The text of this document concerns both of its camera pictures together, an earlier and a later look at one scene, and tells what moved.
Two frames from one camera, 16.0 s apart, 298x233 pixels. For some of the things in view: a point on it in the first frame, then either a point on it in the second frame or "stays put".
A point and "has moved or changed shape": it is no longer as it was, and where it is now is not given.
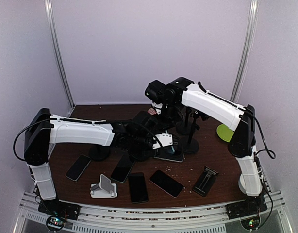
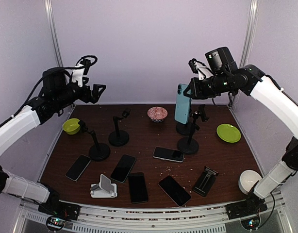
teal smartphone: [170, 149] has moved or changed shape
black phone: [167, 183] has moved or changed shape
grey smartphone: [123, 168] stays put
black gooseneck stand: [99, 152] stays put
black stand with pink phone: [185, 128] stays put
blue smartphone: [138, 188] stays put
